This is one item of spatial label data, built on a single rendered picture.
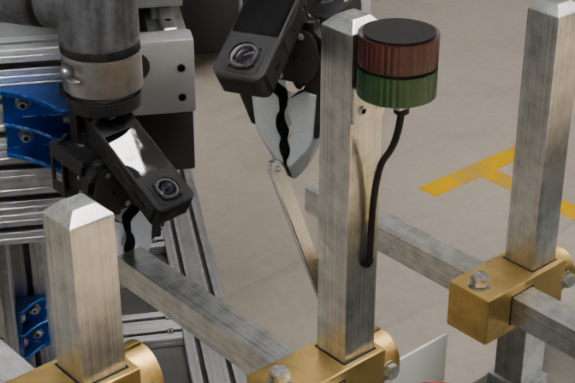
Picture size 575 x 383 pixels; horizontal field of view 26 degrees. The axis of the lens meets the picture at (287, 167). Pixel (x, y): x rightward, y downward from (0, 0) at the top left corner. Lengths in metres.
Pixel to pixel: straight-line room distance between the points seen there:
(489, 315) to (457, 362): 1.39
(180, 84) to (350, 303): 0.47
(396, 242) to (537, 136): 0.21
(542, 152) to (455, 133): 2.34
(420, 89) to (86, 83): 0.37
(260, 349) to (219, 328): 0.05
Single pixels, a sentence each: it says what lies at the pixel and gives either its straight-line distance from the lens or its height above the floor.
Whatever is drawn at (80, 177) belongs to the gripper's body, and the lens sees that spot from 1.22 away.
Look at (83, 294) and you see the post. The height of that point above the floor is 1.04.
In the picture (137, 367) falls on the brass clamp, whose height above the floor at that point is 0.97.
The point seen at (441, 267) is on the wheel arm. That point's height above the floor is 0.84.
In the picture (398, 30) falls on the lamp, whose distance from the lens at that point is 0.91.
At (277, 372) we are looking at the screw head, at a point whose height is 0.88.
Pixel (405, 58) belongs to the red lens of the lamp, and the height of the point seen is 1.17.
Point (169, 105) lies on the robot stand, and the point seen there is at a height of 0.92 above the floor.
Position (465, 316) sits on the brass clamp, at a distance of 1.21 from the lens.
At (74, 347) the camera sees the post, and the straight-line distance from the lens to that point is 0.87.
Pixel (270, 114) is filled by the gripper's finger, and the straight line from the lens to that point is 1.05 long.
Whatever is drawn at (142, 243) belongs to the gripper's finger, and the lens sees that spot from 1.26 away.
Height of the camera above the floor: 1.50
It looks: 27 degrees down
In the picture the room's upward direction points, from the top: straight up
